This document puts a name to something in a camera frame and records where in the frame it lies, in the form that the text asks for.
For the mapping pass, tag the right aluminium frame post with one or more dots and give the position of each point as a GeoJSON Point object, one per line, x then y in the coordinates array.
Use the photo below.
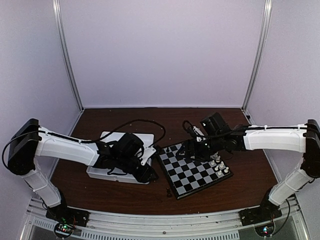
{"type": "Point", "coordinates": [264, 30]}

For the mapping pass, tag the front aluminium rail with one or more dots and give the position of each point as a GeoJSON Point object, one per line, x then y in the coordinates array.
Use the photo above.
{"type": "Point", "coordinates": [222, 225]}

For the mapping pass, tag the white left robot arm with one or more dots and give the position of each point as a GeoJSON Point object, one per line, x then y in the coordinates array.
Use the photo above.
{"type": "Point", "coordinates": [33, 140]}

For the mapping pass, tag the circuit board with leds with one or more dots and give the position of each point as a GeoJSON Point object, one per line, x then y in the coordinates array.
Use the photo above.
{"type": "Point", "coordinates": [62, 230]}
{"type": "Point", "coordinates": [264, 230]}

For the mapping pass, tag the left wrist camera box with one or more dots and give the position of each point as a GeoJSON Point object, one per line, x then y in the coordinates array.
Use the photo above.
{"type": "Point", "coordinates": [147, 153]}

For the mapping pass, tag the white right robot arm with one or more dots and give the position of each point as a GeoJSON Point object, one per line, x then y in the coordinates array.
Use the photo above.
{"type": "Point", "coordinates": [301, 142]}

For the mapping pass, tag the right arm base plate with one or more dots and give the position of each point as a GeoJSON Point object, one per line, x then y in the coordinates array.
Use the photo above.
{"type": "Point", "coordinates": [256, 215]}

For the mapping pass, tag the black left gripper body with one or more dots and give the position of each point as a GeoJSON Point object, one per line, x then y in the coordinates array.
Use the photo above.
{"type": "Point", "coordinates": [125, 163]}

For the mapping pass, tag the left circuit board with LEDs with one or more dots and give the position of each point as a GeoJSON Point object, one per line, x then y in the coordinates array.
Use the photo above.
{"type": "Point", "coordinates": [62, 230]}

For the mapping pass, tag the black and grey chessboard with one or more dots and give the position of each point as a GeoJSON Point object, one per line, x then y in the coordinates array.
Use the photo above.
{"type": "Point", "coordinates": [187, 177]}

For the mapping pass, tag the white compartment tray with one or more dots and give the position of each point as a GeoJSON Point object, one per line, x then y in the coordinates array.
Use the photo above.
{"type": "Point", "coordinates": [100, 174]}

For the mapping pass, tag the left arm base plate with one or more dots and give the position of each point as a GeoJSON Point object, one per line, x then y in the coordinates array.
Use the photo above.
{"type": "Point", "coordinates": [70, 216]}

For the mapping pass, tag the black king piece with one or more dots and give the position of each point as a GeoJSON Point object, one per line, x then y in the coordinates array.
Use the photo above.
{"type": "Point", "coordinates": [168, 192]}

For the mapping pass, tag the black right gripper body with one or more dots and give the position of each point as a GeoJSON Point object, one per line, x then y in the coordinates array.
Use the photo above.
{"type": "Point", "coordinates": [203, 153]}

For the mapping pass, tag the white queen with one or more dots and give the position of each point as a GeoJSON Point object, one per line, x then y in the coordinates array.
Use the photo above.
{"type": "Point", "coordinates": [218, 158]}

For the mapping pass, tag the left aluminium frame post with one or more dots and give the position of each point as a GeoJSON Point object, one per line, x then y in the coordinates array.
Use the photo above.
{"type": "Point", "coordinates": [65, 53]}

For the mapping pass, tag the aluminium frame post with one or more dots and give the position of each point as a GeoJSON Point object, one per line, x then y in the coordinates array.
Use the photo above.
{"type": "Point", "coordinates": [65, 53]}
{"type": "Point", "coordinates": [264, 30]}

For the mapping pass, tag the right circuit board with LEDs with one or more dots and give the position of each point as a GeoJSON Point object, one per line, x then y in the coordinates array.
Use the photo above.
{"type": "Point", "coordinates": [264, 230]}

